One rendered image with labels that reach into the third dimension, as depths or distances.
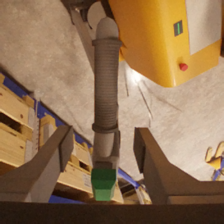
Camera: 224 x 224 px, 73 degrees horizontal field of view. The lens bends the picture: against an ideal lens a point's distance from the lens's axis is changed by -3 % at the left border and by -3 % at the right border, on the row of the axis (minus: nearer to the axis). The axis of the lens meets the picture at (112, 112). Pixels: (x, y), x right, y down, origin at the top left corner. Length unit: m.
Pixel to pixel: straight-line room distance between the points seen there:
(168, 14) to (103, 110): 0.60
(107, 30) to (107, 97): 0.08
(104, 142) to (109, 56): 0.12
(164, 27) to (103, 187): 0.67
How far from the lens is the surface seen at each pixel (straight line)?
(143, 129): 0.15
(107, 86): 0.21
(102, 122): 0.22
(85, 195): 2.04
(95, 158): 0.26
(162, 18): 0.75
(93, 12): 1.10
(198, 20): 0.85
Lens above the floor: 1.50
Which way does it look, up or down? 41 degrees down
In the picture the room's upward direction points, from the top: 158 degrees clockwise
